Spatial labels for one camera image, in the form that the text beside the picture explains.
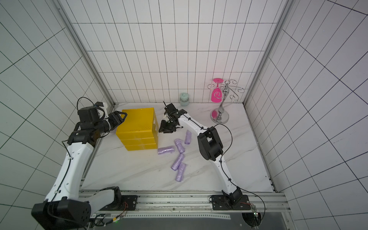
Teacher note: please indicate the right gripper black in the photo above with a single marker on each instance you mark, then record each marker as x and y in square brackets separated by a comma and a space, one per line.
[171, 119]

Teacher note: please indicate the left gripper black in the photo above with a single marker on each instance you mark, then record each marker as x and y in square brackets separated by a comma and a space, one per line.
[118, 119]

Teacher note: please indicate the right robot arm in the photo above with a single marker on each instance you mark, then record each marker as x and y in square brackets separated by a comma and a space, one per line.
[211, 149]

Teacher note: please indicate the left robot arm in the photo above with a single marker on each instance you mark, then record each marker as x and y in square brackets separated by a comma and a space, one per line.
[62, 209]

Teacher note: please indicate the yellow drawer cabinet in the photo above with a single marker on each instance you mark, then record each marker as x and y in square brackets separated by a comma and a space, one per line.
[139, 131]

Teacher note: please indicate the purple bag roll left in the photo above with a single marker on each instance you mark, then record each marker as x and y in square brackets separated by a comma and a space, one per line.
[164, 150]

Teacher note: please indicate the purple bag roll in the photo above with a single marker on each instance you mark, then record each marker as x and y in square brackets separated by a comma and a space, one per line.
[179, 145]
[188, 137]
[177, 162]
[180, 172]
[164, 150]

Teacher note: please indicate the purple bag roll upper middle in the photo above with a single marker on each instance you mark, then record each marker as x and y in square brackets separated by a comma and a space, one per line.
[179, 145]

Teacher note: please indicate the purple bag roll top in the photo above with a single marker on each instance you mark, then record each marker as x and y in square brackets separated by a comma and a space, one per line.
[188, 137]

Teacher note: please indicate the mint green jar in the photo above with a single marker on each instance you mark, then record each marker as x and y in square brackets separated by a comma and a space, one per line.
[184, 99]

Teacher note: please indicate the purple bag roll lower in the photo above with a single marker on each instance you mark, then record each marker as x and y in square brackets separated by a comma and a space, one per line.
[177, 162]

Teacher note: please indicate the purple bag roll bottom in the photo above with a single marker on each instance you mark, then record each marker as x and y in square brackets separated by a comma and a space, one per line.
[180, 172]

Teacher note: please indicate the chrome glass rack stand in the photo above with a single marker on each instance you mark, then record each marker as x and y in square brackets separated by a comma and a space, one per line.
[229, 89]

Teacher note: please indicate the pink plastic wine glass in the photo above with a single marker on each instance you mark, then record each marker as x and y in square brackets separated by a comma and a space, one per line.
[216, 95]

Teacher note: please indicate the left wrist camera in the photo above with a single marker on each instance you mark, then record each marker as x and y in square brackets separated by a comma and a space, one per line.
[102, 109]

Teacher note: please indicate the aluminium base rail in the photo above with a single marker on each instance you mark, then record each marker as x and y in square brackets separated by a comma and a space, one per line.
[197, 204]

